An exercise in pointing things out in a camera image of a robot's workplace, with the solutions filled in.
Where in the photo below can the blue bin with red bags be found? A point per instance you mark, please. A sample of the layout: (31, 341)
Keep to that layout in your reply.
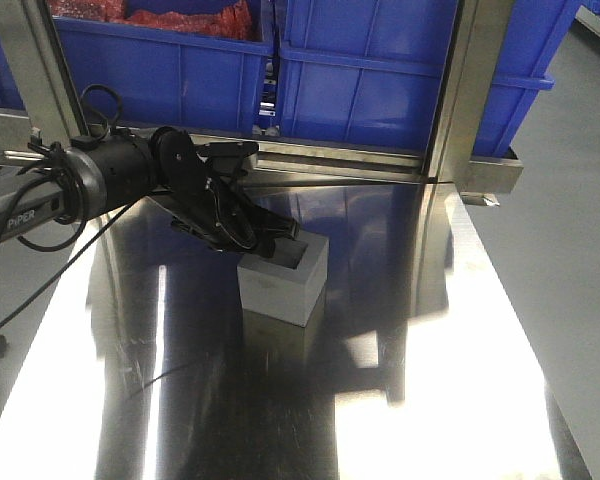
(172, 78)

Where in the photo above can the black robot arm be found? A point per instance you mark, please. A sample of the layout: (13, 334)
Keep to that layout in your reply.
(84, 181)

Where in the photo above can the gray hollow base block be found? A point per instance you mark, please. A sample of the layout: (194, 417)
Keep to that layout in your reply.
(287, 286)

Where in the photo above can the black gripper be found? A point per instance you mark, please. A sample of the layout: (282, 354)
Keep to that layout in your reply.
(207, 208)

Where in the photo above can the large blue bin on rack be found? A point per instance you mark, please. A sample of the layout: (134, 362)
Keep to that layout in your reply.
(369, 72)

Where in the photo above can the stainless steel rack frame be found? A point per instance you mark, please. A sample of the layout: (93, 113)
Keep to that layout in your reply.
(31, 46)

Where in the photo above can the red mesh bags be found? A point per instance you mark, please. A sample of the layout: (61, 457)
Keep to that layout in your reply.
(231, 22)

